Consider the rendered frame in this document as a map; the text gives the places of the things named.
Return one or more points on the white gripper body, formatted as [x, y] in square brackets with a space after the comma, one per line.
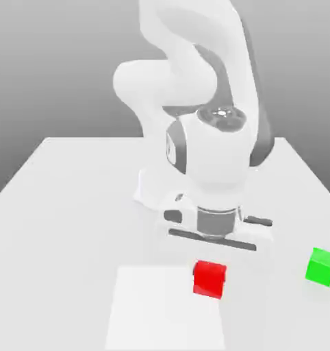
[211, 238]

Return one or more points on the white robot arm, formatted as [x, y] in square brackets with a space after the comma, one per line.
[208, 153]

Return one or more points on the small red cube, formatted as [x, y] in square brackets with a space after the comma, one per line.
[208, 279]

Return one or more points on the small green cube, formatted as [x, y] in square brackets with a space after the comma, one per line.
[320, 268]

